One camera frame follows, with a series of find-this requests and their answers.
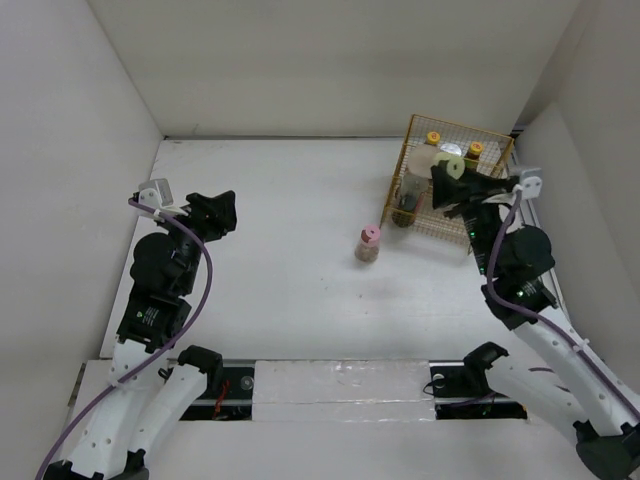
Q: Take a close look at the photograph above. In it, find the tall dark soy sauce bottle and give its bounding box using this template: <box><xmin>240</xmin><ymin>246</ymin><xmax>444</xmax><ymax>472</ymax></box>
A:
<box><xmin>391</xmin><ymin>170</ymin><xmax>431</xmax><ymax>228</ymax></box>

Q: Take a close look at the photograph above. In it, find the silver lid white granule jar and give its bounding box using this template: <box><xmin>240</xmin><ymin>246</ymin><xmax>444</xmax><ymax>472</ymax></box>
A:
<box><xmin>439</xmin><ymin>142</ymin><xmax>463</xmax><ymax>156</ymax></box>

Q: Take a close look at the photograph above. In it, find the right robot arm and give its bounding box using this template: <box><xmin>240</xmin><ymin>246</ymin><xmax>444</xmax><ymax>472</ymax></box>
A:
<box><xmin>431</xmin><ymin>165</ymin><xmax>639</xmax><ymax>479</ymax></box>

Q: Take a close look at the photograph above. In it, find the pink lid spice shaker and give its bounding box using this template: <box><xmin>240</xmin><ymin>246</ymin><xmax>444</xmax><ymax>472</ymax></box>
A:
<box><xmin>354</xmin><ymin>225</ymin><xmax>381</xmax><ymax>263</ymax></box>

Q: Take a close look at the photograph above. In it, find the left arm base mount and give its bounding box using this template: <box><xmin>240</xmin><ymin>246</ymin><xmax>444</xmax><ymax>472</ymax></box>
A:
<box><xmin>180</xmin><ymin>362</ymin><xmax>255</xmax><ymax>422</ymax></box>

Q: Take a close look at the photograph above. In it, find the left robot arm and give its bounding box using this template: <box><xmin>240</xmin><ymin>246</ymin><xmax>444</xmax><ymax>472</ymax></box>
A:
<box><xmin>36</xmin><ymin>180</ymin><xmax>237</xmax><ymax>479</ymax></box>

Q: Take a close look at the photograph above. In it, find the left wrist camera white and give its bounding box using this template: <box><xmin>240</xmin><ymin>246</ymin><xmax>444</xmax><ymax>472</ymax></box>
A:
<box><xmin>130</xmin><ymin>178</ymin><xmax>174</xmax><ymax>217</ymax></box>

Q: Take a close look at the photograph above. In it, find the yellow cap sauce bottle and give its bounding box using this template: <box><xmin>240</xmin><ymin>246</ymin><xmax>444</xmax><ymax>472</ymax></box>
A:
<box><xmin>425</xmin><ymin>131</ymin><xmax>441</xmax><ymax>146</ymax></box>
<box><xmin>464</xmin><ymin>141</ymin><xmax>484</xmax><ymax>170</ymax></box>

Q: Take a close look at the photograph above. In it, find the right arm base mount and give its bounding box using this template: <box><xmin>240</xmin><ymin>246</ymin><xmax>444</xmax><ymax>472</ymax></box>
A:
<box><xmin>423</xmin><ymin>362</ymin><xmax>528</xmax><ymax>420</ymax></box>

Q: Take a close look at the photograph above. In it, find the gold wire rack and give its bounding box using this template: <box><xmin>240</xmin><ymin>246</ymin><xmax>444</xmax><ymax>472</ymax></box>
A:
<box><xmin>380</xmin><ymin>114</ymin><xmax>514</xmax><ymax>249</ymax></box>

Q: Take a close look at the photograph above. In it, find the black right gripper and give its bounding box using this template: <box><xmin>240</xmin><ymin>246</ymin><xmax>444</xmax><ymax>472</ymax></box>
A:
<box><xmin>428</xmin><ymin>161</ymin><xmax>507</xmax><ymax>275</ymax></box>

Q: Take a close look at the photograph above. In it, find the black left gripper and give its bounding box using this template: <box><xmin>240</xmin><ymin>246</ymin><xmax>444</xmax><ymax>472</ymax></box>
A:
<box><xmin>157</xmin><ymin>190</ymin><xmax>236</xmax><ymax>293</ymax></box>

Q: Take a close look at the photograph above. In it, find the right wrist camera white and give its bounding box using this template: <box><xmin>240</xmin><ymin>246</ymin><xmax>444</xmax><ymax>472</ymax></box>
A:
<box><xmin>515</xmin><ymin>167</ymin><xmax>543</xmax><ymax>200</ymax></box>

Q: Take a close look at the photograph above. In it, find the yellow-green lid spice shaker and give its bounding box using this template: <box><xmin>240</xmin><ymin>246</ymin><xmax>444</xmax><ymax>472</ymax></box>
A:
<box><xmin>407</xmin><ymin>144</ymin><xmax>466</xmax><ymax>180</ymax></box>

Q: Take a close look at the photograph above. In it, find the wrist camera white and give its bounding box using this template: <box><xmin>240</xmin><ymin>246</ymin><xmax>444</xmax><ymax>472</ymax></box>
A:
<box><xmin>130</xmin><ymin>178</ymin><xmax>174</xmax><ymax>217</ymax></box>
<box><xmin>515</xmin><ymin>167</ymin><xmax>543</xmax><ymax>200</ymax></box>

